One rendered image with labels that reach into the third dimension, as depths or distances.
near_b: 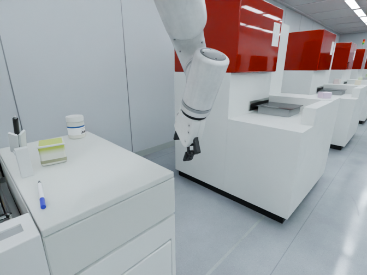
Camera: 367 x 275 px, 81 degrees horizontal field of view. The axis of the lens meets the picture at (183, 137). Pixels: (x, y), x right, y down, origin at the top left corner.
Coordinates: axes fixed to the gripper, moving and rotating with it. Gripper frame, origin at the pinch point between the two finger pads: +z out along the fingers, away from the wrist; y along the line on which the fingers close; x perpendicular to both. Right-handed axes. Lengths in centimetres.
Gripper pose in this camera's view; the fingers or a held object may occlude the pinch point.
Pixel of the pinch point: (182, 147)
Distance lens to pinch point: 70.2
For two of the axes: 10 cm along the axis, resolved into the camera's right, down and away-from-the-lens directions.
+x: 9.1, -1.0, 4.0
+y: 3.5, 7.1, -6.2
